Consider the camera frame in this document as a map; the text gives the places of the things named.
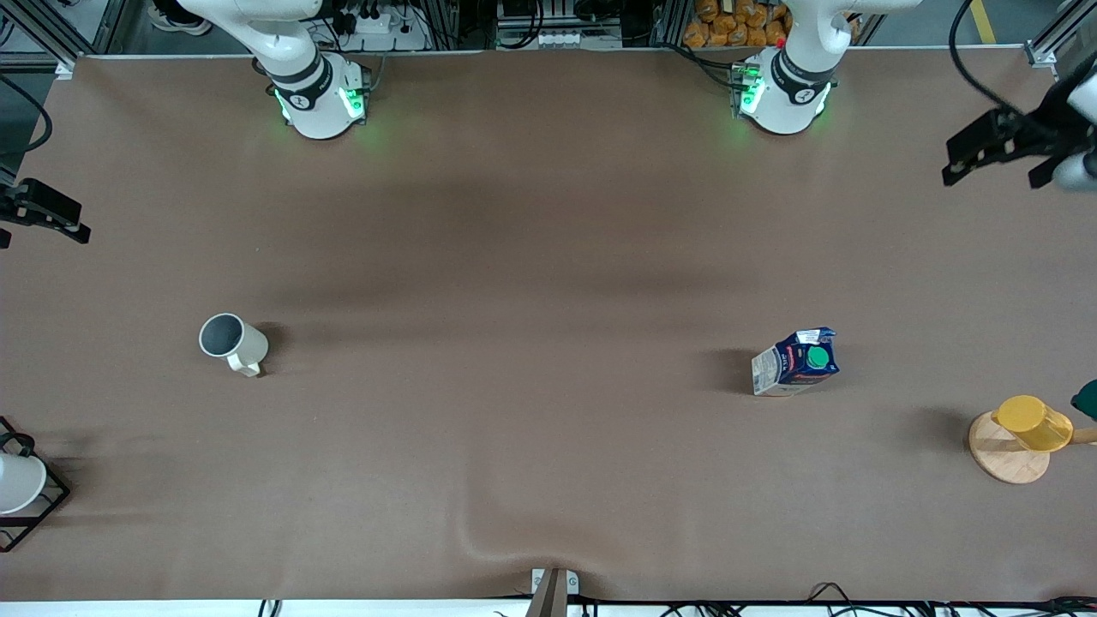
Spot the white ribbed mug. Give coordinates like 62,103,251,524
199,313,270,379

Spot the plain white cup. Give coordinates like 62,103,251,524
0,452,48,516

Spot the yellow plastic cup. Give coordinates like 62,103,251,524
992,395,1075,453

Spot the white sneaker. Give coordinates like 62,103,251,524
147,0,213,38

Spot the wooden mug stand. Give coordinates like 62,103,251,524
968,410,1097,486

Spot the long white power strip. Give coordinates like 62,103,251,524
496,28,624,50

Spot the black cable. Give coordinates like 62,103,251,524
0,75,55,158
948,0,1029,117

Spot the aluminium frame post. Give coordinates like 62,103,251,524
0,0,80,80
1023,0,1097,69

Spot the black wire rack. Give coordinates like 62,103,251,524
0,416,72,554

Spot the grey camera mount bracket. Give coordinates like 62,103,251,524
525,567,580,617

